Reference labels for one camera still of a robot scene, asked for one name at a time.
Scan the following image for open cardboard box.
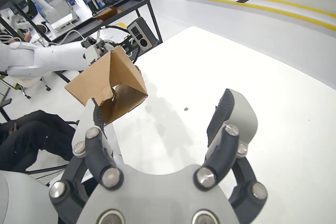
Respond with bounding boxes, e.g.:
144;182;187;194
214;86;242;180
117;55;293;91
93;6;124;22

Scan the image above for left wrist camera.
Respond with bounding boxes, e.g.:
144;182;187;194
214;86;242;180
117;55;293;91
122;16;155;64

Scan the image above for black metal rack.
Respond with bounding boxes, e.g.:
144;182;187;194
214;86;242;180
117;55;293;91
0;0;164;94

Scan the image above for thin white cable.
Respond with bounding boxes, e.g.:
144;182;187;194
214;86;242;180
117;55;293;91
60;30;88;46

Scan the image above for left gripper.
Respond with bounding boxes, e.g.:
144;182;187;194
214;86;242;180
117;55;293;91
80;37;113;67

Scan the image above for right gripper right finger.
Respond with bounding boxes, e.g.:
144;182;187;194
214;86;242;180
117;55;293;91
194;88;269;215

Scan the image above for small brown carton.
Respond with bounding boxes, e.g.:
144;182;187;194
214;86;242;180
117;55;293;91
65;46;148;126

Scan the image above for black cable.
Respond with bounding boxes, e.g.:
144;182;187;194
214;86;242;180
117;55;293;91
101;25;132;38

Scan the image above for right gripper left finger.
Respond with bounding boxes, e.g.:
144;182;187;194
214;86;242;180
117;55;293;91
49;98;124;210

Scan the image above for robot body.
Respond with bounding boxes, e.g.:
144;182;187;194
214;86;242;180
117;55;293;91
0;170;62;224

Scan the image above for person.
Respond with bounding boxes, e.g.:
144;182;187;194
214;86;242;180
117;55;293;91
0;110;80;175
0;28;34;45

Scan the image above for office chair with castors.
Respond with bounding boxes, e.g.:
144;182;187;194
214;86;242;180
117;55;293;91
9;74;52;100

